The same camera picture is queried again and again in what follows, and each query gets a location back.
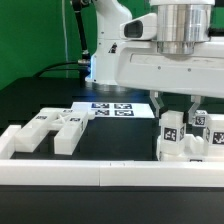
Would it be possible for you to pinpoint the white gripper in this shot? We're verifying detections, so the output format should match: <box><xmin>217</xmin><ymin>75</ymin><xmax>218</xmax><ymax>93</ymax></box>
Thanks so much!
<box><xmin>115</xmin><ymin>12</ymin><xmax>224</xmax><ymax>124</ymax></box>

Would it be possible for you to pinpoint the white chair seat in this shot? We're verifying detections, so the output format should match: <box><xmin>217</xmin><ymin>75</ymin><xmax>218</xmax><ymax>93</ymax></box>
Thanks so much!
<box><xmin>156</xmin><ymin>134</ymin><xmax>224</xmax><ymax>162</ymax></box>

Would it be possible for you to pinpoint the small tagged cube right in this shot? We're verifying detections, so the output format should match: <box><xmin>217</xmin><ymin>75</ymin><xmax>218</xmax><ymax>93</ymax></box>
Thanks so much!
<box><xmin>194</xmin><ymin>110</ymin><xmax>207</xmax><ymax>127</ymax></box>

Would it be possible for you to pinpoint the white tag base sheet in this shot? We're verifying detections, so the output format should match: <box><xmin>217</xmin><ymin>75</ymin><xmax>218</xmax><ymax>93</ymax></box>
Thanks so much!
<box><xmin>71</xmin><ymin>102</ymin><xmax>154</xmax><ymax>119</ymax></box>

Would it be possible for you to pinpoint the black hose cable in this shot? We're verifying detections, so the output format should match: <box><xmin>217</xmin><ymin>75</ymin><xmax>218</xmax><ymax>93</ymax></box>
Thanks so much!
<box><xmin>32</xmin><ymin>0</ymin><xmax>92</xmax><ymax>79</ymax></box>

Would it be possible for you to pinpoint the white chair back frame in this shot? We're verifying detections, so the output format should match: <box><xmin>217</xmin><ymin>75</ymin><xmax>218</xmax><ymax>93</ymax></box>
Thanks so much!
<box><xmin>15</xmin><ymin>108</ymin><xmax>95</xmax><ymax>155</ymax></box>

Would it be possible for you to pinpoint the white left fence wall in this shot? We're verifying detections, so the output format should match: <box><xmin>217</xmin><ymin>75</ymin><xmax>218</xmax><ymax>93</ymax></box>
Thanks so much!
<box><xmin>0</xmin><ymin>125</ymin><xmax>21</xmax><ymax>160</ymax></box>

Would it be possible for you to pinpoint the white fence wall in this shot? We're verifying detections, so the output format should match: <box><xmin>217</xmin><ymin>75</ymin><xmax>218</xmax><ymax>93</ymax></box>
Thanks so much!
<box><xmin>0</xmin><ymin>125</ymin><xmax>21</xmax><ymax>160</ymax></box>
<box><xmin>0</xmin><ymin>160</ymin><xmax>224</xmax><ymax>187</ymax></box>

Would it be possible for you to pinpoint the white front fence wall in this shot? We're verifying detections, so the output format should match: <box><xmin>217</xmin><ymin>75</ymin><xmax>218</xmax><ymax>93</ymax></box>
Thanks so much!
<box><xmin>0</xmin><ymin>160</ymin><xmax>224</xmax><ymax>187</ymax></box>

